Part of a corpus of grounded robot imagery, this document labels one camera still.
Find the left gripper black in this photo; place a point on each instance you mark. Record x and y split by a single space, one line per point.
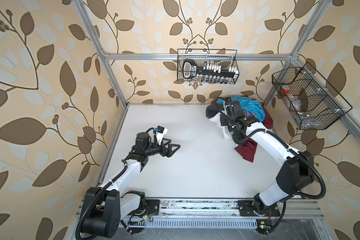
168 152

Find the white cloth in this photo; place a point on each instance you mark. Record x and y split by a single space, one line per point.
224 129

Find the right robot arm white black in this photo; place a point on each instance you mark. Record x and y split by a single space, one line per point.
297 175

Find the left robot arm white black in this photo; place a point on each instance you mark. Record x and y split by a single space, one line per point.
104 207

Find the purple cloth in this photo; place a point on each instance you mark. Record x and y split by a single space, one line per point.
248 113

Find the teal cloth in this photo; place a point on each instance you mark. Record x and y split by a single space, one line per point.
247 105

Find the black cloth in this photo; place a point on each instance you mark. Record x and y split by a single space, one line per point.
212 110

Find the maroon cloth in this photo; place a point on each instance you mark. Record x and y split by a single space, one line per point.
248 150

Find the black tool set in basket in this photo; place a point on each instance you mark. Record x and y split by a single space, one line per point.
190 69

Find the clear bottle red cap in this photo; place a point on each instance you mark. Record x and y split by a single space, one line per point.
294 103

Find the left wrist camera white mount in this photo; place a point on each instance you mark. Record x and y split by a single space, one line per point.
159 134

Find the back wire basket black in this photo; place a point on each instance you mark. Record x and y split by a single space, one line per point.
223 57

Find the side wire basket black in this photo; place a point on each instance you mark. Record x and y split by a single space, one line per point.
325 103

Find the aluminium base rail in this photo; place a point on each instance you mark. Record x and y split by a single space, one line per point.
224 219

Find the aluminium frame profiles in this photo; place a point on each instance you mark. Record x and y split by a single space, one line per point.
238 44

